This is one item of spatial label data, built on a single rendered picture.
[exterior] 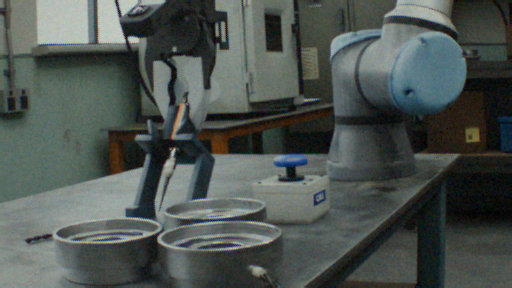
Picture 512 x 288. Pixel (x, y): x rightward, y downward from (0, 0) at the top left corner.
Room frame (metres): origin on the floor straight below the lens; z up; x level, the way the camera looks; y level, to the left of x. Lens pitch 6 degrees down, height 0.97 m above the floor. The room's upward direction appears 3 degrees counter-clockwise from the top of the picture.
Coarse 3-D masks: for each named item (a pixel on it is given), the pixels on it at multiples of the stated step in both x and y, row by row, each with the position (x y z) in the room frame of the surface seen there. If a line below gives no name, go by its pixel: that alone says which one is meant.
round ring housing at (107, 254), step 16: (80, 224) 0.64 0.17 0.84; (96, 224) 0.65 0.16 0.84; (112, 224) 0.65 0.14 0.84; (128, 224) 0.65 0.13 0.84; (144, 224) 0.64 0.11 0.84; (160, 224) 0.62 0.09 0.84; (64, 240) 0.56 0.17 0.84; (96, 240) 0.62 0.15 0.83; (112, 240) 0.56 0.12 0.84; (128, 240) 0.56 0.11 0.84; (144, 240) 0.57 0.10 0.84; (64, 256) 0.56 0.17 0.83; (80, 256) 0.55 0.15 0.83; (96, 256) 0.55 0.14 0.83; (112, 256) 0.55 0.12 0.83; (128, 256) 0.56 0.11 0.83; (144, 256) 0.57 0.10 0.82; (64, 272) 0.59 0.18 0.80; (80, 272) 0.56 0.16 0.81; (96, 272) 0.56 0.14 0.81; (112, 272) 0.56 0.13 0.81; (128, 272) 0.57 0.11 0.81; (144, 272) 0.58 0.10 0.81
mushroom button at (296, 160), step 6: (282, 156) 0.81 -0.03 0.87; (288, 156) 0.81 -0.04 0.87; (294, 156) 0.81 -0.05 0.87; (300, 156) 0.81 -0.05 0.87; (276, 162) 0.81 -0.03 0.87; (282, 162) 0.80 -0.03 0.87; (288, 162) 0.80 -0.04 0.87; (294, 162) 0.80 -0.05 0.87; (300, 162) 0.80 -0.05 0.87; (306, 162) 0.81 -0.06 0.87; (288, 168) 0.81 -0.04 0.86; (294, 168) 0.81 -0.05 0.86; (288, 174) 0.81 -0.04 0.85; (294, 174) 0.81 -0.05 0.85
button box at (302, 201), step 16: (272, 176) 0.85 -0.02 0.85; (304, 176) 0.82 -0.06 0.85; (320, 176) 0.83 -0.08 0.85; (256, 192) 0.80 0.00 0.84; (272, 192) 0.79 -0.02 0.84; (288, 192) 0.78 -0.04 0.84; (304, 192) 0.77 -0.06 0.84; (320, 192) 0.80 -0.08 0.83; (272, 208) 0.79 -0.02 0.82; (288, 208) 0.78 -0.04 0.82; (304, 208) 0.77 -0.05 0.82; (320, 208) 0.80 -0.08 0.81
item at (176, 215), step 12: (180, 204) 0.72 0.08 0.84; (192, 204) 0.74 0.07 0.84; (204, 204) 0.74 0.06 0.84; (216, 204) 0.74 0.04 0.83; (228, 204) 0.74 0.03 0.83; (240, 204) 0.74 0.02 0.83; (252, 204) 0.72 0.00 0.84; (264, 204) 0.69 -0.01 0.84; (168, 216) 0.67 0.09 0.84; (180, 216) 0.66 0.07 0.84; (204, 216) 0.71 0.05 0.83; (216, 216) 0.71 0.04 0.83; (228, 216) 0.64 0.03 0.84; (240, 216) 0.65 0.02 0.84; (252, 216) 0.66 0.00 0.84; (264, 216) 0.68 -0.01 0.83; (168, 228) 0.67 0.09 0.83
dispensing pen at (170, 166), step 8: (184, 96) 0.87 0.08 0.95; (168, 112) 0.85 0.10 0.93; (176, 112) 0.84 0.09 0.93; (168, 120) 0.84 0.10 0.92; (168, 128) 0.83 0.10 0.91; (160, 136) 0.83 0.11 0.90; (168, 136) 0.83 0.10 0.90; (168, 144) 0.84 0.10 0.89; (176, 144) 0.84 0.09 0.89; (176, 152) 0.83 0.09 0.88; (168, 160) 0.83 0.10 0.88; (176, 160) 0.83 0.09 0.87; (168, 168) 0.82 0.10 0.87; (168, 176) 0.82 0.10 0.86; (160, 208) 0.80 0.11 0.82
